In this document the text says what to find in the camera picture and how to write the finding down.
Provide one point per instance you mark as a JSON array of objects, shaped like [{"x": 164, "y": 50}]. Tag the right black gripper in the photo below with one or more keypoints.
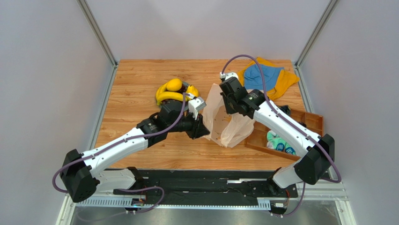
[{"x": 227, "y": 103}]

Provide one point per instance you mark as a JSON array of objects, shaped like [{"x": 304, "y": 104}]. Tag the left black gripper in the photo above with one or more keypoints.
[{"x": 197, "y": 127}]

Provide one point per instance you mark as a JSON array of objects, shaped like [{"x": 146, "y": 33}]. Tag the translucent plastic bag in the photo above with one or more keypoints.
[{"x": 225, "y": 130}]

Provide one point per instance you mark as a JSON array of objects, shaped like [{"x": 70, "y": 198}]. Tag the yellow banana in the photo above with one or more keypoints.
[
  {"x": 171, "y": 95},
  {"x": 161, "y": 90}
]

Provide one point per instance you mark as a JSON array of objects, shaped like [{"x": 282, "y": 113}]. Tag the yellow lemon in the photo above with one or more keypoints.
[{"x": 174, "y": 85}]

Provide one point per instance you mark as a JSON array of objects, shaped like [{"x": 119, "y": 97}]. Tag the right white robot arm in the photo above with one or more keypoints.
[{"x": 316, "y": 153}]

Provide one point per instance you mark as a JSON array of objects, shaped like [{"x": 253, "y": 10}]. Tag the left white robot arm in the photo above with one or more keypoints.
[{"x": 83, "y": 174}]

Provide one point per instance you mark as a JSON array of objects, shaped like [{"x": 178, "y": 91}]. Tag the blue bucket hat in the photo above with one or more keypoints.
[{"x": 253, "y": 80}]

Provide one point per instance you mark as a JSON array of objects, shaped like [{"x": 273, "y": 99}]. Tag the dark purple grapes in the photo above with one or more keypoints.
[{"x": 182, "y": 90}]

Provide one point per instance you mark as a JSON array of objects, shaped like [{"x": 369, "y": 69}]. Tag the grey-blue fruit plate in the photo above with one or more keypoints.
[{"x": 175, "y": 89}]

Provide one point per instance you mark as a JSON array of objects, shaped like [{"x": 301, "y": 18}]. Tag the dark rolled socks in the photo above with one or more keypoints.
[{"x": 286, "y": 109}]

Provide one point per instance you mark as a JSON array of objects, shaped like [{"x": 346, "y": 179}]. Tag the yellow cloth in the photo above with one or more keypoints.
[{"x": 285, "y": 80}]

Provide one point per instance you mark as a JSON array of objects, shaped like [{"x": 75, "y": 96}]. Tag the teal white rolled socks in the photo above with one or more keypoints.
[{"x": 275, "y": 142}]

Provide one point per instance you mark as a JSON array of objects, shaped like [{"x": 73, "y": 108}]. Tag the black rolled socks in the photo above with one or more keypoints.
[{"x": 302, "y": 124}]

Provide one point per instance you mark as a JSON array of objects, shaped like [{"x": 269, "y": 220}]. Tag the brown wooden divided tray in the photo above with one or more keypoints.
[{"x": 257, "y": 140}]

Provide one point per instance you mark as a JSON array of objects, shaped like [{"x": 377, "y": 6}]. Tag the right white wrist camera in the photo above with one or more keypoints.
[{"x": 225, "y": 76}]

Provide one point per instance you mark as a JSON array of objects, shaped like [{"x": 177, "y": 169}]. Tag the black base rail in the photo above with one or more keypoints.
[{"x": 138, "y": 189}]

